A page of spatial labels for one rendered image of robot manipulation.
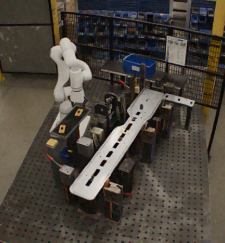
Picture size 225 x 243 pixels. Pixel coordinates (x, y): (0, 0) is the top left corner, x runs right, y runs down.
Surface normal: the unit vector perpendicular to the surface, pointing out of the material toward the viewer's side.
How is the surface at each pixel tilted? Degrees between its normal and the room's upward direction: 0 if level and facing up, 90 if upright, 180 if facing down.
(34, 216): 0
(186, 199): 0
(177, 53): 90
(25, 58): 94
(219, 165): 0
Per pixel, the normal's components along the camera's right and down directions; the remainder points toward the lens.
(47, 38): -0.17, 0.62
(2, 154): -0.02, -0.79
